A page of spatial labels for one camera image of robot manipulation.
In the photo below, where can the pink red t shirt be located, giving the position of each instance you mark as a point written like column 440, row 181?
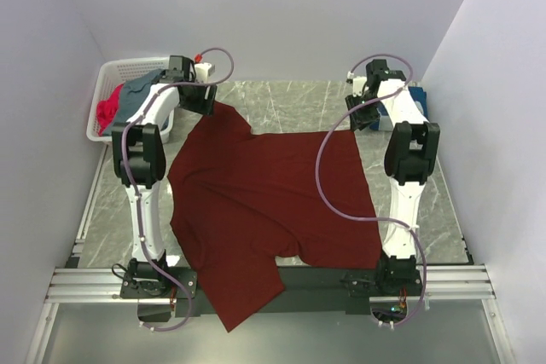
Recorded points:
column 106, row 109

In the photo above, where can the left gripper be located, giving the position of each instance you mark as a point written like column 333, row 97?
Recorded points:
column 198, row 100

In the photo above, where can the aluminium rail frame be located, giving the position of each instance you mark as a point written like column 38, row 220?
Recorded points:
column 445, row 282

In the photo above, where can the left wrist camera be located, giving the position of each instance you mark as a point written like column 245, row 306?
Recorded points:
column 203, row 70

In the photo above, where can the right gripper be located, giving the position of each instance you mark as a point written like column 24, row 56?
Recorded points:
column 361, row 113

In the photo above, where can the folded blue t shirt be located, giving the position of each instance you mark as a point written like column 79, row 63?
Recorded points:
column 419, row 96

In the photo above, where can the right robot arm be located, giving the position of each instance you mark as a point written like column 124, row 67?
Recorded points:
column 409, row 161

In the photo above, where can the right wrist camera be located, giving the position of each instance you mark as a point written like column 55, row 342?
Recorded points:
column 357, row 84

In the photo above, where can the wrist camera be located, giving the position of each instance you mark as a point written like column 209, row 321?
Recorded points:
column 357, row 84
column 203, row 70

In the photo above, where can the black base beam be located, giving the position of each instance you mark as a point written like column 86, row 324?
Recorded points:
column 353, row 291

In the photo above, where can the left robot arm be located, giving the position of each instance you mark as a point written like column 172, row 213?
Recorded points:
column 139, row 159

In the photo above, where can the grey blue t shirt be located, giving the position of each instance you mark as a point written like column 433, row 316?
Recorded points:
column 131, row 96

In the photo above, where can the white plastic laundry basket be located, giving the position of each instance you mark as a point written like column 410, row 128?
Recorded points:
column 112, row 74

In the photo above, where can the dark red t shirt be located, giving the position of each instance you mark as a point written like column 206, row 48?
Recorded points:
column 242, row 200

